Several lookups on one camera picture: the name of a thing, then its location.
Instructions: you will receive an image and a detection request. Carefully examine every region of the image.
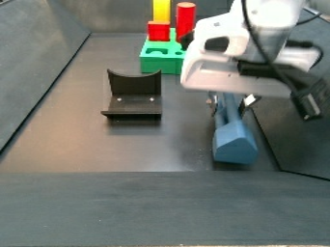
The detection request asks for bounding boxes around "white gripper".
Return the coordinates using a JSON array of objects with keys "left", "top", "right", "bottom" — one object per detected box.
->
[{"left": 180, "top": 13, "right": 320, "bottom": 116}]

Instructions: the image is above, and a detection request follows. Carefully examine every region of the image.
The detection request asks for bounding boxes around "blue three prong object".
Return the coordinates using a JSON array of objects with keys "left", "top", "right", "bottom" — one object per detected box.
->
[{"left": 212, "top": 93, "right": 257, "bottom": 164}]

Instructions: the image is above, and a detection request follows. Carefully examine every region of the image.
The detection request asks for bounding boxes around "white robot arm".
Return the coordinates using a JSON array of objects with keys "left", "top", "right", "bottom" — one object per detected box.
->
[{"left": 180, "top": 0, "right": 330, "bottom": 121}]

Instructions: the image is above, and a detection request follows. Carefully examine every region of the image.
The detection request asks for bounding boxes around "green shape sorter block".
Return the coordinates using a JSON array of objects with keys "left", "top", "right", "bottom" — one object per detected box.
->
[{"left": 138, "top": 28, "right": 185, "bottom": 74}]

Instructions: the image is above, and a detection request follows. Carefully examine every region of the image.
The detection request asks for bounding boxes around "red square peg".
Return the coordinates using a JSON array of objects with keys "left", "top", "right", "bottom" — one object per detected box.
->
[{"left": 146, "top": 21, "right": 169, "bottom": 41}]

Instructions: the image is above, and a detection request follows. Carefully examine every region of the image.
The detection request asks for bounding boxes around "red cylinder peg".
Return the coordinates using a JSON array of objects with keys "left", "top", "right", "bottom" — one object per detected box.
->
[{"left": 174, "top": 2, "right": 196, "bottom": 41}]

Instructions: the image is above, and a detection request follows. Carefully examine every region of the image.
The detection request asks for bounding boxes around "yellow rectangular peg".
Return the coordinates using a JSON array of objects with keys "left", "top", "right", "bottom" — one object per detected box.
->
[{"left": 152, "top": 0, "right": 169, "bottom": 21}]

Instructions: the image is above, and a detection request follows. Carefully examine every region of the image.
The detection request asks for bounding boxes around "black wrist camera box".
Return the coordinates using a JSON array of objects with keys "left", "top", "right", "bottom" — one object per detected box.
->
[{"left": 237, "top": 62, "right": 330, "bottom": 121}]

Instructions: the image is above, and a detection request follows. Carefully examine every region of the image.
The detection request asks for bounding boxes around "black fixture bracket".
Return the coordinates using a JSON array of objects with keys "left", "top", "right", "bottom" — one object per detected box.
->
[{"left": 100, "top": 69, "right": 162, "bottom": 118}]

